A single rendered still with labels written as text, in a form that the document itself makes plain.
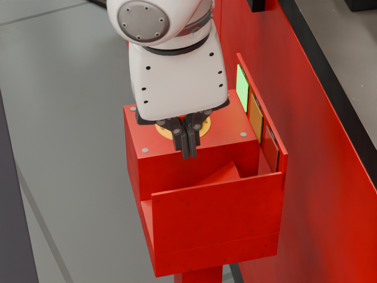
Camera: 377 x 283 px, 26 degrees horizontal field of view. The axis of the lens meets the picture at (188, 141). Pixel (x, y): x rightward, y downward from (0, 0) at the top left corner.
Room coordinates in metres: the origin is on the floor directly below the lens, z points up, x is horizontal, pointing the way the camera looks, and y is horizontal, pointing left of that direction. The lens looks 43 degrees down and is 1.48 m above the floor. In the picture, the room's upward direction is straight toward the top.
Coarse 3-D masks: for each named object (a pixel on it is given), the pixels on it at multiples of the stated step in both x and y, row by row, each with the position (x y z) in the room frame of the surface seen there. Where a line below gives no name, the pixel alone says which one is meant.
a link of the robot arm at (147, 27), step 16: (112, 0) 0.59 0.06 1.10; (128, 0) 0.58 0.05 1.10; (144, 0) 0.58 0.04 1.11; (160, 0) 0.58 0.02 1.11; (176, 0) 0.58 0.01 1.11; (192, 0) 0.58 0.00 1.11; (112, 16) 0.59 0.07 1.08; (128, 16) 0.58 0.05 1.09; (144, 16) 0.58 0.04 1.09; (160, 16) 0.58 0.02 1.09; (176, 16) 0.58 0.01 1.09; (128, 32) 0.58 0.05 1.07; (144, 32) 0.58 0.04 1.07; (160, 32) 0.58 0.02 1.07; (176, 32) 0.59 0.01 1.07
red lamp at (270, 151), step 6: (270, 138) 0.71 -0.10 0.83; (264, 144) 0.73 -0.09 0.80; (270, 144) 0.71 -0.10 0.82; (264, 150) 0.73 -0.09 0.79; (270, 150) 0.71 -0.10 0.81; (276, 150) 0.69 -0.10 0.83; (270, 156) 0.71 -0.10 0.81; (276, 156) 0.69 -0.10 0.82; (270, 162) 0.71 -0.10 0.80; (276, 162) 0.69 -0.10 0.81; (276, 168) 0.69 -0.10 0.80
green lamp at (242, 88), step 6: (240, 72) 0.84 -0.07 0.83; (240, 78) 0.84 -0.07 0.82; (240, 84) 0.84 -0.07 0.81; (246, 84) 0.81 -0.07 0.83; (240, 90) 0.84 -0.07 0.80; (246, 90) 0.81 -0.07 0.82; (240, 96) 0.83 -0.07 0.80; (246, 96) 0.81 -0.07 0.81; (246, 102) 0.81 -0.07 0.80; (246, 108) 0.81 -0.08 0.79
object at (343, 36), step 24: (288, 0) 0.96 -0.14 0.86; (312, 0) 0.94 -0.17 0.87; (336, 0) 0.94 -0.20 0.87; (312, 24) 0.88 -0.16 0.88; (336, 24) 0.88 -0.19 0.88; (360, 24) 0.88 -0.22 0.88; (312, 48) 0.86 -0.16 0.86; (336, 48) 0.83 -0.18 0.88; (360, 48) 0.83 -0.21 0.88; (336, 72) 0.78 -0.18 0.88; (360, 72) 0.78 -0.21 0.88; (336, 96) 0.76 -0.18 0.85; (360, 96) 0.74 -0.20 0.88; (360, 120) 0.70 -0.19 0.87; (360, 144) 0.68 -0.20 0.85
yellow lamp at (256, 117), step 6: (252, 96) 0.79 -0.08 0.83; (252, 102) 0.78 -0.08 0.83; (252, 108) 0.78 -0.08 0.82; (258, 108) 0.76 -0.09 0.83; (252, 114) 0.78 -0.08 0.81; (258, 114) 0.76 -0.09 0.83; (252, 120) 0.78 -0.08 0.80; (258, 120) 0.76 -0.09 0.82; (252, 126) 0.78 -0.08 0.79; (258, 126) 0.76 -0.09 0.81; (258, 132) 0.76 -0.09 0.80; (258, 138) 0.76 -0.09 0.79
